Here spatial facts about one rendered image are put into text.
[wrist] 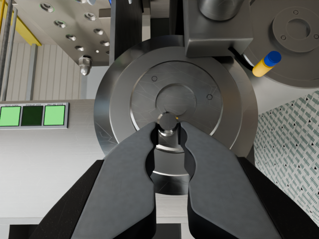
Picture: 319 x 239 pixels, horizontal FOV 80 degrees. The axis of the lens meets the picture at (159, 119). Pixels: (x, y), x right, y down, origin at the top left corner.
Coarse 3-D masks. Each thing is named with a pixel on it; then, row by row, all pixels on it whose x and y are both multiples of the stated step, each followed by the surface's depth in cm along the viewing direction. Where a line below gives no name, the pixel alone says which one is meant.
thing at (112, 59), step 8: (112, 0) 20; (120, 0) 22; (128, 0) 28; (112, 8) 20; (120, 8) 22; (128, 8) 28; (136, 8) 36; (112, 16) 20; (120, 16) 22; (128, 16) 27; (136, 16) 36; (112, 24) 20; (120, 24) 22; (128, 24) 27; (136, 24) 36; (112, 32) 20; (120, 32) 22; (128, 32) 27; (136, 32) 36; (112, 40) 19; (120, 40) 22; (128, 40) 27; (136, 40) 35; (112, 48) 19; (120, 48) 22; (128, 48) 27; (112, 56) 19
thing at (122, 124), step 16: (160, 48) 17; (176, 48) 17; (144, 64) 17; (208, 64) 17; (128, 80) 17; (224, 80) 17; (112, 96) 17; (128, 96) 17; (224, 96) 17; (240, 96) 17; (112, 112) 17; (128, 112) 17; (224, 112) 16; (240, 112) 16; (112, 128) 16; (128, 128) 16; (224, 128) 16; (224, 144) 16; (160, 160) 16; (176, 160) 16
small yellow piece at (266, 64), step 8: (232, 48) 15; (240, 56) 15; (264, 56) 13; (272, 56) 12; (280, 56) 12; (248, 64) 15; (256, 64) 14; (264, 64) 13; (272, 64) 12; (256, 72) 14; (264, 72) 13
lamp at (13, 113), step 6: (6, 108) 51; (12, 108) 51; (18, 108) 51; (6, 114) 51; (12, 114) 51; (18, 114) 51; (0, 120) 51; (6, 120) 51; (12, 120) 51; (18, 120) 51
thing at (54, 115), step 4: (48, 108) 51; (52, 108) 51; (56, 108) 51; (60, 108) 51; (48, 112) 51; (52, 112) 51; (56, 112) 51; (60, 112) 51; (48, 116) 51; (52, 116) 51; (56, 116) 51; (60, 116) 51; (48, 120) 50; (52, 120) 50; (56, 120) 50; (60, 120) 50; (44, 124) 50; (48, 124) 50; (52, 124) 50; (56, 124) 50; (60, 124) 50
